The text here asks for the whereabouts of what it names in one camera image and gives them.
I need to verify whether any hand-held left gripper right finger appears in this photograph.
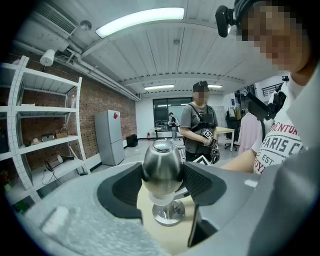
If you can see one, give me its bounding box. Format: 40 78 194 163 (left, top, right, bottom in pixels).
183 161 261 248

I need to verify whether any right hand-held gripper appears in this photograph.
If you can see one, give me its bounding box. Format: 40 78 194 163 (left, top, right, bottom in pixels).
193 154 213 166

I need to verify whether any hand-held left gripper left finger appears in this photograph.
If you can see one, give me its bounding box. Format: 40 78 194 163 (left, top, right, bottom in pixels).
24 162 171 256

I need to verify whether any silver desk lamp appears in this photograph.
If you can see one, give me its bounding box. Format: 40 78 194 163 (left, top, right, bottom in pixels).
141 138 187 227

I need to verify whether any person's right forearm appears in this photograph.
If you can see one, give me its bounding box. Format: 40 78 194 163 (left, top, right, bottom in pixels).
219 147 258 174

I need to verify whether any beige table with white legs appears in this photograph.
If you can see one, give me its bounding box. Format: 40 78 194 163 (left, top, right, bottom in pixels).
216 126 240 152

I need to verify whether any black lamp with white shade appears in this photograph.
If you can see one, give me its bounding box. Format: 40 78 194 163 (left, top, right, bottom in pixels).
44 154 76 173

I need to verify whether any pink garment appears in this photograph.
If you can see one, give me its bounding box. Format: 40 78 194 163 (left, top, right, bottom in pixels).
237 112 263 156

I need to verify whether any round wooden table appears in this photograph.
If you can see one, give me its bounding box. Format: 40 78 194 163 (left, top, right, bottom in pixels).
136 184 201 256

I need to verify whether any black floor speaker box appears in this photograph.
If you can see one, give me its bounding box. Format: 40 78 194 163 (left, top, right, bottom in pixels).
126 134 139 148

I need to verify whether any person's white printed shirt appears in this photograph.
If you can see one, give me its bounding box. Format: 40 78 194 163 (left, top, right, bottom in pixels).
251 72 320 176

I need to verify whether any grey refrigerator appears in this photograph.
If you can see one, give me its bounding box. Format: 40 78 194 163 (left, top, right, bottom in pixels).
94 109 126 167

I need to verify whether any white metal shelf unit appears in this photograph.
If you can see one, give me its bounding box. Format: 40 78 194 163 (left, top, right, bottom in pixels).
7 56 91 203
0 62 18 198

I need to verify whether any person's head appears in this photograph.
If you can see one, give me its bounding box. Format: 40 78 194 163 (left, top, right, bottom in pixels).
233 0 320 76

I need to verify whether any ceiling air conditioner unit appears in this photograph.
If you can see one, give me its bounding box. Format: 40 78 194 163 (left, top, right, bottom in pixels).
14 2 78 51

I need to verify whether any thin black looped cable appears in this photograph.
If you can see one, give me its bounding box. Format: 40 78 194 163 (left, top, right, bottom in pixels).
42 161 62 187

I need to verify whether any black head-mounted camera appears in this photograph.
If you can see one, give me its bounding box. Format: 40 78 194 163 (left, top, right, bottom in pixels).
215 4 242 38

